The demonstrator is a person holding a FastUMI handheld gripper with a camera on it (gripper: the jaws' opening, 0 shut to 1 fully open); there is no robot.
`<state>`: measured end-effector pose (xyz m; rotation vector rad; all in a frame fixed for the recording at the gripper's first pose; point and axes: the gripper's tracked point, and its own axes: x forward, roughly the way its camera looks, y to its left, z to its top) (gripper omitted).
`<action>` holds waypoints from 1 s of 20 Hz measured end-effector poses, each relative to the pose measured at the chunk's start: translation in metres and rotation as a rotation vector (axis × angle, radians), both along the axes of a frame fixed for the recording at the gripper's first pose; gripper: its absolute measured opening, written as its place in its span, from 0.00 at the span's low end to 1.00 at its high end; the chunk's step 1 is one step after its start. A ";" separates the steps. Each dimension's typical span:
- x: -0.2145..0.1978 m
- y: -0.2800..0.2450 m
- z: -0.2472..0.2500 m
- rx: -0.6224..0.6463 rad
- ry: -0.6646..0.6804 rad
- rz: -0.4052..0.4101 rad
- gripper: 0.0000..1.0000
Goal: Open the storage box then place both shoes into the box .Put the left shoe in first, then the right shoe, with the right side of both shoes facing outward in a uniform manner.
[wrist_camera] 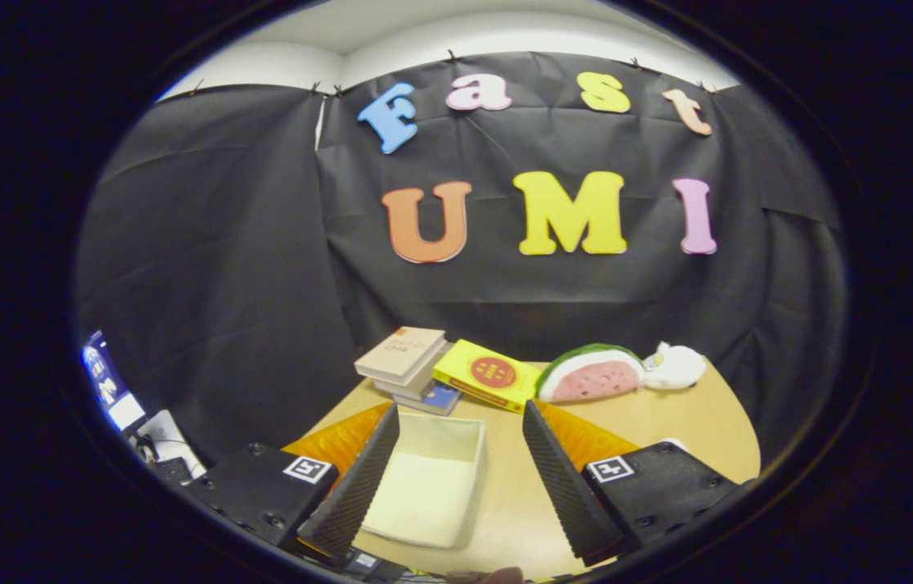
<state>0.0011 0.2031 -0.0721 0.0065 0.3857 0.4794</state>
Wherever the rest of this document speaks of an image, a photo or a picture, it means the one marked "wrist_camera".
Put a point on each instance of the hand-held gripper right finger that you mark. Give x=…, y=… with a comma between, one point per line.
x=566, y=495

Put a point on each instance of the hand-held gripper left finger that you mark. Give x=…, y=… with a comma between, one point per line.
x=355, y=495

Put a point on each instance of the beige fabric storage box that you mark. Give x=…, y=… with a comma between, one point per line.
x=424, y=495

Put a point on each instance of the watermelon slice plush toy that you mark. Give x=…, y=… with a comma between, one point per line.
x=594, y=380

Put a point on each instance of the grey book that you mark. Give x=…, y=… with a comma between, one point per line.
x=417, y=388

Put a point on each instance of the blue book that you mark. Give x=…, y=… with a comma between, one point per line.
x=440, y=399

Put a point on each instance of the yellow book with red circle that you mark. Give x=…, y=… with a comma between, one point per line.
x=489, y=373

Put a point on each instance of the beige book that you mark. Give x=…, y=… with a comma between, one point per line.
x=401, y=353

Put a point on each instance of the white plush toy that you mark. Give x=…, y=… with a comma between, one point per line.
x=677, y=369

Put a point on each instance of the computer monitor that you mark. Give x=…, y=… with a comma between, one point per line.
x=104, y=377

